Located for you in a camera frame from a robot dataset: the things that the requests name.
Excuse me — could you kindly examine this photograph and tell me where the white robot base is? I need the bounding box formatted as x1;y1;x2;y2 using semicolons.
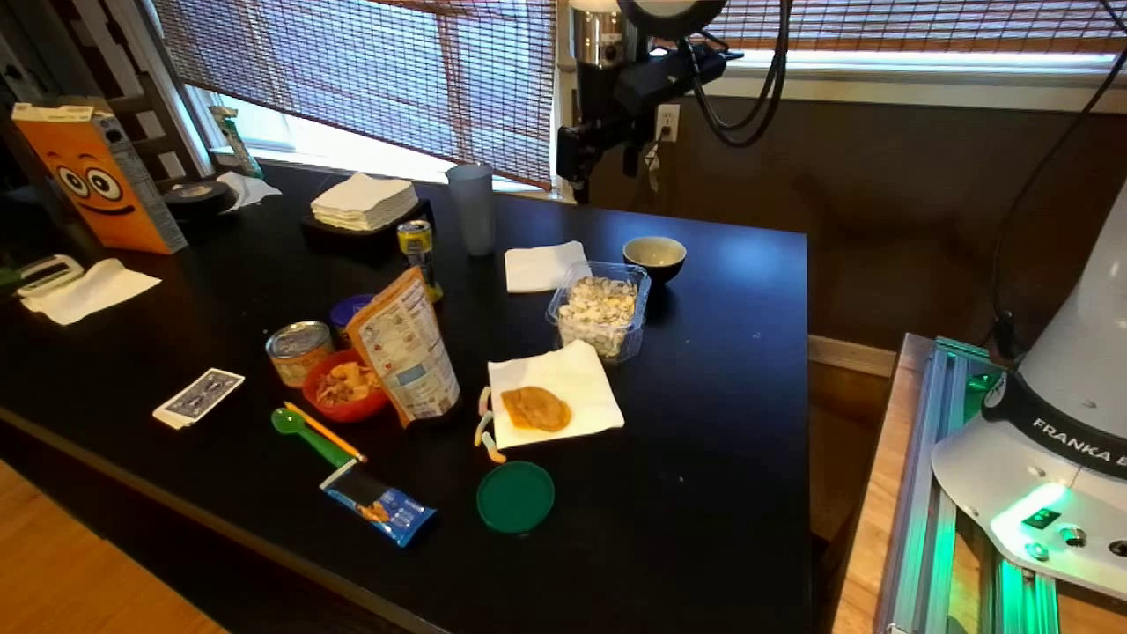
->
932;182;1127;597

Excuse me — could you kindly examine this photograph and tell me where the white napkin under cookie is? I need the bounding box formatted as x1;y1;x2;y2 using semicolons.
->
485;341;624;449

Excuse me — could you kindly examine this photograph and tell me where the playing card deck box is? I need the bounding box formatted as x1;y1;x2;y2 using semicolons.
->
150;367;243;429

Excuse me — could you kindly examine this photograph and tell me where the green round lid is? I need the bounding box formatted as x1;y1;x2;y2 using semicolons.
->
475;461;558;535

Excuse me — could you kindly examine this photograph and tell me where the round brown cookie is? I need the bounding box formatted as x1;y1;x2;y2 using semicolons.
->
499;388;571;434

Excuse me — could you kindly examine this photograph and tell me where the grey translucent plastic cup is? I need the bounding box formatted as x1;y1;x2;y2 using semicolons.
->
448;166;497;256

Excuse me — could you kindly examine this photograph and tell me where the black bowl white inside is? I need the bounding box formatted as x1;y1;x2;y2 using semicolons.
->
624;234;687;284

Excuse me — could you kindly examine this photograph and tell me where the blue round lid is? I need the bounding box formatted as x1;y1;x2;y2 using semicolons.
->
328;293;374;333

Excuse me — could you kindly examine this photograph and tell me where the white napkin at left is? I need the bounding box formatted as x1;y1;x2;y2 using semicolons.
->
25;256;160;326

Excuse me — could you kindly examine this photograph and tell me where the white wall outlet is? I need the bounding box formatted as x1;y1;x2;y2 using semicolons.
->
656;103;681;143

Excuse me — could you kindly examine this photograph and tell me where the white napkin near bowl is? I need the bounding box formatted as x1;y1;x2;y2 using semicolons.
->
503;238;590;295

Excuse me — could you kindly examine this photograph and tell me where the clear container with popcorn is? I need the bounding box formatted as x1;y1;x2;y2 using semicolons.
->
546;260;652;367

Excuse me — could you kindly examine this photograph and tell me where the orange bowl with cereal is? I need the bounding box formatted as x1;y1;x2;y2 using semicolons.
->
302;347;388;422

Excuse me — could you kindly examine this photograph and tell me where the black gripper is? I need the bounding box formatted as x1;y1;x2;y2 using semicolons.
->
558;42;725;204

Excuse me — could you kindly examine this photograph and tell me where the black round dish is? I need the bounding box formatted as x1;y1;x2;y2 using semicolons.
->
165;179;236;218

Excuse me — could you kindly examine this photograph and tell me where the orange white snack pouch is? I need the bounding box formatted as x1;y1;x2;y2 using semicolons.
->
345;268;463;427

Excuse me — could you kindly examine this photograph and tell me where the orange cereal box with face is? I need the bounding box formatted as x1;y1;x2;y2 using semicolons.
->
11;103;186;254

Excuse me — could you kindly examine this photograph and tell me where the beige string beside napkin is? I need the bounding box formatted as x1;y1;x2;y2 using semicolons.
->
471;384;510;469

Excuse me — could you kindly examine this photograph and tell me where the small yellow capped bottle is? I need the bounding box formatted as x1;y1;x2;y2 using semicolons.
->
398;218;445;298

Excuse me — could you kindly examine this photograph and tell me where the small metal tin can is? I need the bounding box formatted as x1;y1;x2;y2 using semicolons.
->
263;320;335;388

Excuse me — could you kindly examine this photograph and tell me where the green plastic spoon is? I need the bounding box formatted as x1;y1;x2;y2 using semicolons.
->
270;407;352;469

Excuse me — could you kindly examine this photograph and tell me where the bamboo window blind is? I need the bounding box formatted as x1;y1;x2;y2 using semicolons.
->
154;0;558;186

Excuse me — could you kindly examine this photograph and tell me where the orange pencil stick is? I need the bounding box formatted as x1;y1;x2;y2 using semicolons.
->
287;402;368;461

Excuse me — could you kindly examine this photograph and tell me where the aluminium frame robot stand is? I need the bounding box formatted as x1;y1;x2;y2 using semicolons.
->
875;337;1063;634

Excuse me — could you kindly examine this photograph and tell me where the white remote device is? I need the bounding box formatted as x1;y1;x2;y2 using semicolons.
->
19;254;86;298

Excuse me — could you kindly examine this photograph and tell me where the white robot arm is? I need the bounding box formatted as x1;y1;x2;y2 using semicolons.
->
558;0;725;199

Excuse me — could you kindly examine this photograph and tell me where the blue snack bar wrapper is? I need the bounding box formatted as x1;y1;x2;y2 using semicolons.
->
320;461;433;546

